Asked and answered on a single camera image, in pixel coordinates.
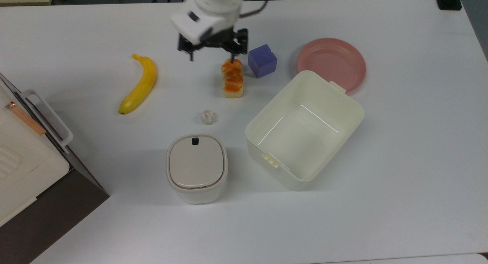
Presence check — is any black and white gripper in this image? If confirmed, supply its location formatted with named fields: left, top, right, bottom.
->
left=170, top=6, right=249, bottom=65

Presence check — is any orange glazed bread loaf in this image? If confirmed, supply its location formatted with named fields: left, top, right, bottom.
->
left=221, top=58, right=244, bottom=99

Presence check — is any purple foam cube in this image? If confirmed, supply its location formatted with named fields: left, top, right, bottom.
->
left=247, top=44, right=278, bottom=79

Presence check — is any crumpled white paper ball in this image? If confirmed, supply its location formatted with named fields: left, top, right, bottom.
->
left=200, top=109, right=216, bottom=126

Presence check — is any yellow banana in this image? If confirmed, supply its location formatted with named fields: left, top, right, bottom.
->
left=118, top=54, right=157, bottom=115

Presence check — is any white lidded trash bin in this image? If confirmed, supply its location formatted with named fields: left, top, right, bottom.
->
left=166, top=134, right=229, bottom=205

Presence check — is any cream open storage box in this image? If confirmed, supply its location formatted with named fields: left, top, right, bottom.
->
left=245, top=70, right=365, bottom=191

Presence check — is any pink round plate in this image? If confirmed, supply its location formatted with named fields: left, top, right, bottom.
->
left=297, top=37, right=367, bottom=93

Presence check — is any copper coloured strip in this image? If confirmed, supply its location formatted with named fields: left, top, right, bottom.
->
left=5, top=101, right=47, bottom=136

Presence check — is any white and brown oven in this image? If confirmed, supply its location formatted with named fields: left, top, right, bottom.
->
left=0, top=73, right=110, bottom=264

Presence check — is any black table clamp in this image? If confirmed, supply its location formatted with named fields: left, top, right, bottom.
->
left=433, top=0, right=466, bottom=11

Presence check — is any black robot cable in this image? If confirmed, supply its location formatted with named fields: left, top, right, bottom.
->
left=239, top=0, right=268, bottom=18

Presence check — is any white oven door handle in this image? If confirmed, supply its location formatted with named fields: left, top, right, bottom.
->
left=21, top=89, right=74, bottom=149

